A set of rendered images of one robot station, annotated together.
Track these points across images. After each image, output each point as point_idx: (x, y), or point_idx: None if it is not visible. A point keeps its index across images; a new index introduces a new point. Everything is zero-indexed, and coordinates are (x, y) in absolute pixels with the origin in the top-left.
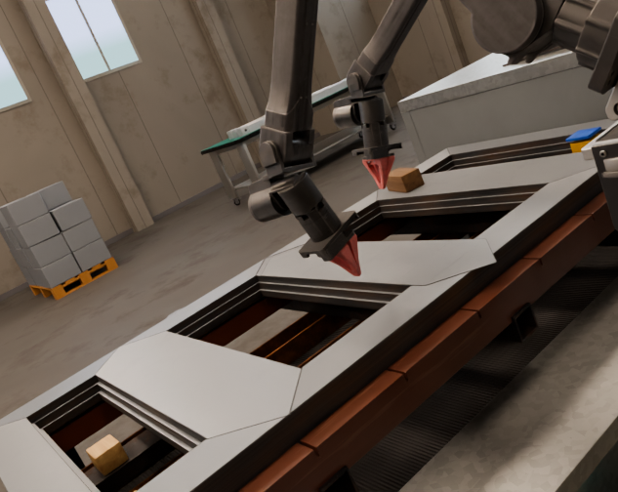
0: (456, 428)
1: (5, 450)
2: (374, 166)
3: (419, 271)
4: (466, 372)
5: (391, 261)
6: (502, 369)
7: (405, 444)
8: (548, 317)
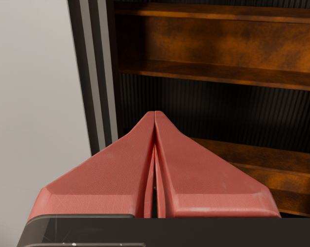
0: None
1: None
2: (163, 182)
3: (16, 241)
4: (154, 80)
5: (21, 183)
6: (170, 114)
7: None
8: (280, 119)
